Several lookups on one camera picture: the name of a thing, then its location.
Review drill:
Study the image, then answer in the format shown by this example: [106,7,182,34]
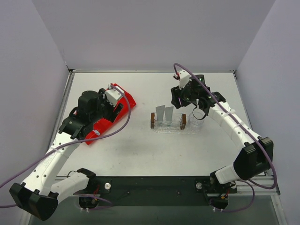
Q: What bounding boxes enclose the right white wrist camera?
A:
[173,70,191,90]

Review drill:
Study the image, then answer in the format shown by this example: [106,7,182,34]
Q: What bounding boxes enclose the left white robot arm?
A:
[9,85,131,221]

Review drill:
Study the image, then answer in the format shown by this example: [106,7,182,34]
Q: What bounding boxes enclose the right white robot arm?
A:
[171,71,274,185]

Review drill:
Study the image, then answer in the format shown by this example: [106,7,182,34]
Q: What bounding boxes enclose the clear plastic cup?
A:
[188,112,204,130]

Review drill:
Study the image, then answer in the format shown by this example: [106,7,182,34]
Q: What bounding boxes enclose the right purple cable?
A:
[172,62,278,213]

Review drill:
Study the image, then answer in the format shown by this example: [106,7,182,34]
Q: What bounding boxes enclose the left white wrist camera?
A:
[105,85,124,107]

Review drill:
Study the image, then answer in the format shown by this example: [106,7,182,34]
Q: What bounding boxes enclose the red plastic compartment box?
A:
[72,83,136,145]

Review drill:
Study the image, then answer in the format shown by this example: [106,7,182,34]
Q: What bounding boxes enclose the toothpaste tube green cap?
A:
[165,106,174,125]

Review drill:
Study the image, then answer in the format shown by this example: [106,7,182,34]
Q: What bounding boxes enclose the toothpaste tube black cap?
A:
[156,105,165,124]

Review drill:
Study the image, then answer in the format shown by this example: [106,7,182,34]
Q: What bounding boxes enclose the aluminium front rail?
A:
[236,175,281,195]

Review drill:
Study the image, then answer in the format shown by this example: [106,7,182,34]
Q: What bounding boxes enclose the clear tray brown handles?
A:
[150,112,204,135]

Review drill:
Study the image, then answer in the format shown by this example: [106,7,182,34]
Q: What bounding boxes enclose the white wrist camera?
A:
[105,85,124,107]
[173,70,191,90]

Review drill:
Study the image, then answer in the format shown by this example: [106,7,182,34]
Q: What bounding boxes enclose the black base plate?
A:
[78,176,237,208]

